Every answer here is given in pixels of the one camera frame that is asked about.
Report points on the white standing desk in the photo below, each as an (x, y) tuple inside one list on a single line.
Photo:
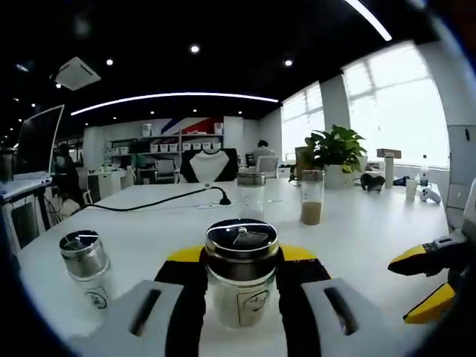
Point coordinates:
[(22, 189)]

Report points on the shirt-covered office chair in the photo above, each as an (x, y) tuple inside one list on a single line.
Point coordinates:
[(208, 167)]

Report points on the grey office chair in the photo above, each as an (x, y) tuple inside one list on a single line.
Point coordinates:
[(165, 171)]

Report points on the row of white storage boxes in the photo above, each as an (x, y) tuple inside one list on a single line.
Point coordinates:
[(186, 147)]

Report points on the silver laptop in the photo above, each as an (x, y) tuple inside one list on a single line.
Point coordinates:
[(37, 145)]

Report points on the small brown box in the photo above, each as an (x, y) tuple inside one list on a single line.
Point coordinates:
[(389, 153)]

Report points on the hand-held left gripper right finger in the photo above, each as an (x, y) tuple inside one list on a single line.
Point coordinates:
[(372, 323)]

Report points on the white low cabinet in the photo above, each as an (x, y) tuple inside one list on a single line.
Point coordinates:
[(108, 184)]

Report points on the long ceiling light strip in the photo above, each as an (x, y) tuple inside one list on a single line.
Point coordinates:
[(167, 96), (372, 18)]

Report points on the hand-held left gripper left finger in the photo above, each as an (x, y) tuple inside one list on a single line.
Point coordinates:
[(122, 320)]

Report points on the brown grain seasoning bottle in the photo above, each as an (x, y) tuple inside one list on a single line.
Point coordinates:
[(311, 213)]

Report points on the metal shelving unit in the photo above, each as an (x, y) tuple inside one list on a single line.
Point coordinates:
[(167, 139)]

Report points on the round ceiling spotlights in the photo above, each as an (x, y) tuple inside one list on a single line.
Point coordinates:
[(194, 48)]

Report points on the ceiling air conditioner unit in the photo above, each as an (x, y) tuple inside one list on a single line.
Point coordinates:
[(78, 74)]

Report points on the white powder seasoning bottle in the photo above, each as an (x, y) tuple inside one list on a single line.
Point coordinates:
[(83, 260)]

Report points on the white paper cup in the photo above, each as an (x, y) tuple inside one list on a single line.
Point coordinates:
[(410, 189)]

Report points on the short pale grain seasoning bottle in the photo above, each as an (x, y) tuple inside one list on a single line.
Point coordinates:
[(241, 260)]

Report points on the black headset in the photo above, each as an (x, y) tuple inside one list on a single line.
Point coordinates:
[(372, 182)]

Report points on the white game controller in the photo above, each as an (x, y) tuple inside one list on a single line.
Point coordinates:
[(431, 195)]

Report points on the large potted green plant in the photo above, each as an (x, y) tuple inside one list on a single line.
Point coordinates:
[(338, 145)]

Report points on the clear water bottle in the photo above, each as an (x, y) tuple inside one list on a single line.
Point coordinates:
[(424, 178)]

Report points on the white mesh office chair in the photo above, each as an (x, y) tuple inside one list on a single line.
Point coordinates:
[(267, 165)]

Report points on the tall white grain seasoning bottle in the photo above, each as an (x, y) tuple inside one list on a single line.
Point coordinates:
[(251, 193)]

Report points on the cardboard box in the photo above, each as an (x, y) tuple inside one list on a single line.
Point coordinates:
[(301, 160)]

